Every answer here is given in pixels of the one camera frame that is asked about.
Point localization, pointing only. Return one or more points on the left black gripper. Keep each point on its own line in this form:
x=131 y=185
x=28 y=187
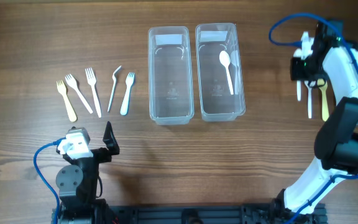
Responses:
x=105 y=155

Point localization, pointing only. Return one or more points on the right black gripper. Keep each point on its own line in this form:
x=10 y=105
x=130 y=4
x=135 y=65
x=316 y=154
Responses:
x=297 y=74

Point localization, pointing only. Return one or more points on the white ribbed spoon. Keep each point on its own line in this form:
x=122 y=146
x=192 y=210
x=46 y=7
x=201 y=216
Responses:
x=298 y=90

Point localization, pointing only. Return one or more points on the yellow plastic spoon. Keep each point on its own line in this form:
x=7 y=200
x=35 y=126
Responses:
x=323 y=101

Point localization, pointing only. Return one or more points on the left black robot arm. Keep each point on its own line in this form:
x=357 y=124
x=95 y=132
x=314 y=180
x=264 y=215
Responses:
x=78 y=183

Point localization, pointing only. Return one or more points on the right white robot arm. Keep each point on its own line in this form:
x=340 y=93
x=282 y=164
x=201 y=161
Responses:
x=325 y=58

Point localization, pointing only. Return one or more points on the clear left plastic container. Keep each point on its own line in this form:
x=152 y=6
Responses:
x=170 y=76

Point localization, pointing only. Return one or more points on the clear plastic container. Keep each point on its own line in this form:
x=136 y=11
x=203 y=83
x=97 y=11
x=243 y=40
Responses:
x=170 y=76
x=217 y=104

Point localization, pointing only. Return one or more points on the clear right plastic container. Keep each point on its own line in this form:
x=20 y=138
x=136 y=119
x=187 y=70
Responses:
x=217 y=104

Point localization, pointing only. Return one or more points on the light blue plastic fork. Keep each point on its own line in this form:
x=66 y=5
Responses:
x=125 y=103

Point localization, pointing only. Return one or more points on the white long plastic fork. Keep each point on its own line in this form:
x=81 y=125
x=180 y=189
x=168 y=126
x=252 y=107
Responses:
x=91 y=79

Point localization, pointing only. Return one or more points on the white short plastic fork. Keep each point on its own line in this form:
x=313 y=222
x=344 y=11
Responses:
x=72 y=82

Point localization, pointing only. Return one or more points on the yellow plastic fork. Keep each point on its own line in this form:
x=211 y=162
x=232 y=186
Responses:
x=61 y=87

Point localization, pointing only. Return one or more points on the translucent clear spoon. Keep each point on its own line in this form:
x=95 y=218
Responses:
x=236 y=62

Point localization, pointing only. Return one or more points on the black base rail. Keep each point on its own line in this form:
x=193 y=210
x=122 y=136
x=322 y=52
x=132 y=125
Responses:
x=257 y=213

